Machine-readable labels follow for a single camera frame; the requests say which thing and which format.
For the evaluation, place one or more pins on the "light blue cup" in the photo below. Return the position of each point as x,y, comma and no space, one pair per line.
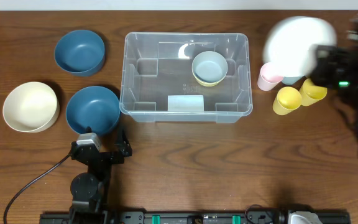
291,80

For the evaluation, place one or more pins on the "yellow cup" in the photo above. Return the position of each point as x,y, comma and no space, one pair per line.
287,100
311,93

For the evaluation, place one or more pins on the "dark blue bowl far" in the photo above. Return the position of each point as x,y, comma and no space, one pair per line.
80,52

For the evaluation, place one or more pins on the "pink cup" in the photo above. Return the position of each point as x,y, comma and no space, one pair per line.
269,76

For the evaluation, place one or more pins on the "clear plastic storage container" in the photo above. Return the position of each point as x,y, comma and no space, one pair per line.
158,83

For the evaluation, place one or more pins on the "light grey-blue small bowl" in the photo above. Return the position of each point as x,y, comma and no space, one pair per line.
209,66

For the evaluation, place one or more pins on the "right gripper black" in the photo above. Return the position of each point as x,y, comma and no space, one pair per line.
322,66

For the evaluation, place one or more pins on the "dark blue bowl near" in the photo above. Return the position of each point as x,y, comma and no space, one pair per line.
94,107

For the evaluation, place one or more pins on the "yellow cup front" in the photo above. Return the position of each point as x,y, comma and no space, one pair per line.
287,100

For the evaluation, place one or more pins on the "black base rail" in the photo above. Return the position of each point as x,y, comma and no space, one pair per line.
252,216

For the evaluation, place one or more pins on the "cream large bowl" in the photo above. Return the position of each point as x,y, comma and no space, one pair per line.
31,107

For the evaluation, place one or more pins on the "white small bowl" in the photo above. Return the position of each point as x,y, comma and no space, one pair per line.
292,42

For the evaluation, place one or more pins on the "yellow small bowl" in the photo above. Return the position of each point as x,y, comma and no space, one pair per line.
207,84

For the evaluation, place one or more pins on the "dark blue bowl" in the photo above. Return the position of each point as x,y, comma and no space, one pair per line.
80,52
94,107

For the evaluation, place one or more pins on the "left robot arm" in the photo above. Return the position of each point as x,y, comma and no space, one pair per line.
90,189

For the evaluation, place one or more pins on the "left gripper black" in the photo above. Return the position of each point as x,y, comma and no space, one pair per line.
105,156

